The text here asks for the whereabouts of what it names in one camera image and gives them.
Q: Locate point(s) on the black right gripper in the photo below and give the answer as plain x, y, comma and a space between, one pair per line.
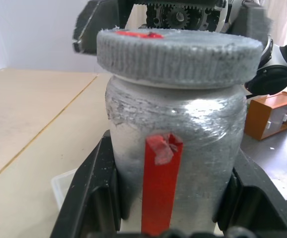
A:
180, 16

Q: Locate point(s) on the finger of the foam-padded right gripper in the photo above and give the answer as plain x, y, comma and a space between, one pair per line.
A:
93, 27

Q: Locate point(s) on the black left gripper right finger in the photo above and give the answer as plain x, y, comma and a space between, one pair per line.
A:
259, 196

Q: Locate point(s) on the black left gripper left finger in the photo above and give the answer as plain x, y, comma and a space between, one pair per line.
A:
83, 188

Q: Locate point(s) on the grey jar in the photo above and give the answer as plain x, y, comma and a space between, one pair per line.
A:
202, 138

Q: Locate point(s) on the grey ribbed jar lid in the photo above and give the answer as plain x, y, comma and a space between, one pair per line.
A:
173, 57

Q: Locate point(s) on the clear plastic box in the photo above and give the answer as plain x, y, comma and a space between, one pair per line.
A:
60, 184

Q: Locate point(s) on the orange wooden box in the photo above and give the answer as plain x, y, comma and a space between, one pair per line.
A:
262, 116

